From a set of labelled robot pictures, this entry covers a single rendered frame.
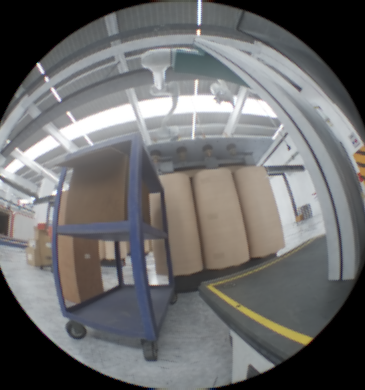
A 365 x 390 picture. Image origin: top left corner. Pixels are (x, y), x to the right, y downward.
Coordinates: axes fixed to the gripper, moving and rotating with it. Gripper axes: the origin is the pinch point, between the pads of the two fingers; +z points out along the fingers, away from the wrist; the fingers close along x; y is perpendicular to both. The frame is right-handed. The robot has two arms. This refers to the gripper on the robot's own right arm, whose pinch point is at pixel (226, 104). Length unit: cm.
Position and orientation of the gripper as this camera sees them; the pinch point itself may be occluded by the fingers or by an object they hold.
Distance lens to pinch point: 124.5
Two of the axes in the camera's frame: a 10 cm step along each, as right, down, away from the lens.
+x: 9.8, -0.6, 1.9
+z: 1.2, 9.3, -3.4
